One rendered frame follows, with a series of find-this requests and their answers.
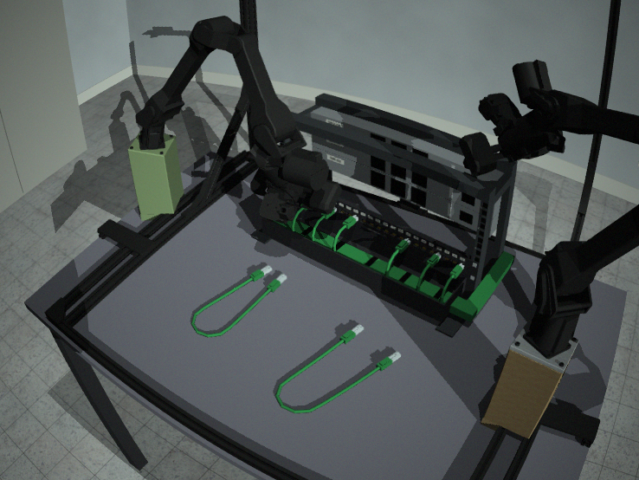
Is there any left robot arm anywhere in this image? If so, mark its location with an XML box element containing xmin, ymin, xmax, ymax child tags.
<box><xmin>478</xmin><ymin>60</ymin><xmax>639</xmax><ymax>359</ymax></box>

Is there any row of network ports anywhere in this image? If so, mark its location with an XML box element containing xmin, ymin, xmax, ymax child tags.
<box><xmin>338</xmin><ymin>198</ymin><xmax>471</xmax><ymax>259</ymax></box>

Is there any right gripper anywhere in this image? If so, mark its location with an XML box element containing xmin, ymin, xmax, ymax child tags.
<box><xmin>250</xmin><ymin>168</ymin><xmax>342</xmax><ymax>215</ymax></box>

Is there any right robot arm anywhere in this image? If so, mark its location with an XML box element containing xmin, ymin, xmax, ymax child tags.
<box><xmin>136</xmin><ymin>16</ymin><xmax>329</xmax><ymax>224</ymax></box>

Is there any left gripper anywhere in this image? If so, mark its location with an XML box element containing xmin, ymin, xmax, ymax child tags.
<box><xmin>459</xmin><ymin>117</ymin><xmax>550</xmax><ymax>177</ymax></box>

